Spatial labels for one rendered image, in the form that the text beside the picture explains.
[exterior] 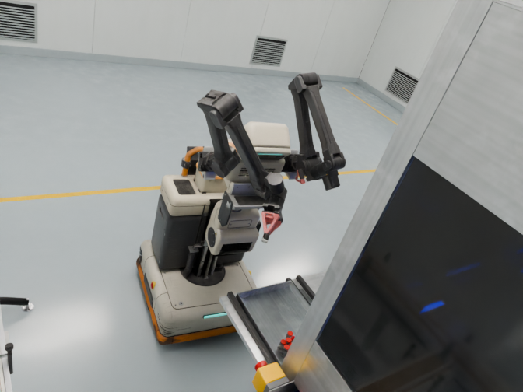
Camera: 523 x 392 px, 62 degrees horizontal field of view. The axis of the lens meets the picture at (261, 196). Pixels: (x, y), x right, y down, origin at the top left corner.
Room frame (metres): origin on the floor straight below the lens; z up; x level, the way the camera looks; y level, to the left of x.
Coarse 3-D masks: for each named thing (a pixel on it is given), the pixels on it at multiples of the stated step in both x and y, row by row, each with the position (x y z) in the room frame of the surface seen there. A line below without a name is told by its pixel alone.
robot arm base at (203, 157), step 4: (200, 152) 1.63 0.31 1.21; (204, 152) 1.64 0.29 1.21; (208, 152) 1.65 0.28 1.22; (212, 152) 1.63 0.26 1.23; (200, 156) 1.63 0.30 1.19; (204, 156) 1.63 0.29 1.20; (208, 156) 1.61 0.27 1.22; (212, 156) 1.60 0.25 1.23; (200, 160) 1.61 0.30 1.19; (204, 160) 1.61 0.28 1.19; (208, 160) 1.59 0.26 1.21; (200, 164) 1.60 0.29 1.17; (204, 164) 1.60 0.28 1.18; (208, 164) 1.59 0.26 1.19; (200, 168) 1.61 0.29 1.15; (204, 168) 1.61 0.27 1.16; (208, 168) 1.60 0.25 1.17
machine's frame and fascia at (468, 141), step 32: (480, 32) 0.83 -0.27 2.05; (512, 32) 0.79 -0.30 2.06; (480, 64) 0.80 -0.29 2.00; (512, 64) 0.77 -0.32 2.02; (448, 96) 0.82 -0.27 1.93; (480, 96) 0.78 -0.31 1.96; (512, 96) 0.74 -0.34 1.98; (448, 128) 0.80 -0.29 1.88; (480, 128) 0.76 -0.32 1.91; (512, 128) 0.72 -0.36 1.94; (448, 160) 0.78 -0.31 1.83; (480, 160) 0.74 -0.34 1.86; (512, 160) 0.70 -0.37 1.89; (480, 192) 0.71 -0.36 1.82; (512, 192) 0.68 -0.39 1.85; (512, 224) 0.66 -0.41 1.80; (320, 352) 0.81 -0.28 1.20; (320, 384) 0.77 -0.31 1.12
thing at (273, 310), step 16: (272, 288) 1.31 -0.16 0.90; (288, 288) 1.36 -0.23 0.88; (240, 304) 1.17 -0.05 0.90; (256, 304) 1.21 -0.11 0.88; (272, 304) 1.24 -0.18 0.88; (288, 304) 1.27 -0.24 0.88; (304, 304) 1.28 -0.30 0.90; (256, 320) 1.13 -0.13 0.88; (272, 320) 1.16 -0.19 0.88; (288, 320) 1.18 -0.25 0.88; (272, 336) 1.09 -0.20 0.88; (272, 352) 1.00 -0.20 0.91
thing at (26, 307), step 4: (4, 296) 1.46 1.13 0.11; (0, 300) 1.42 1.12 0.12; (4, 300) 1.43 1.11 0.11; (8, 300) 1.45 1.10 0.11; (12, 300) 1.46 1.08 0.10; (16, 300) 1.47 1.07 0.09; (20, 300) 1.48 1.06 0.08; (24, 300) 1.50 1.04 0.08; (28, 300) 1.51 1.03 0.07; (0, 304) 1.42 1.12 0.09; (4, 304) 1.43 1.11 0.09; (8, 304) 1.44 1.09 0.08; (12, 304) 1.45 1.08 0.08; (16, 304) 1.46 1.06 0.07; (20, 304) 1.48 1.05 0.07; (24, 304) 1.49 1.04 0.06; (28, 304) 1.51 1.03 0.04; (32, 304) 1.54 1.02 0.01; (24, 308) 1.50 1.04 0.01; (28, 308) 1.51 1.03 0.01; (32, 308) 1.52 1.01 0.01
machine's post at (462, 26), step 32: (480, 0) 0.85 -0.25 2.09; (448, 32) 0.87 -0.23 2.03; (448, 64) 0.85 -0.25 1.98; (416, 96) 0.87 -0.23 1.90; (416, 128) 0.84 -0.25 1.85; (384, 160) 0.87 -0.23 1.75; (384, 192) 0.84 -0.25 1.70; (352, 224) 0.87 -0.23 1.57; (352, 256) 0.84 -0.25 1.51; (320, 288) 0.88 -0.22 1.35; (320, 320) 0.84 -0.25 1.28; (288, 352) 0.88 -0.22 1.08
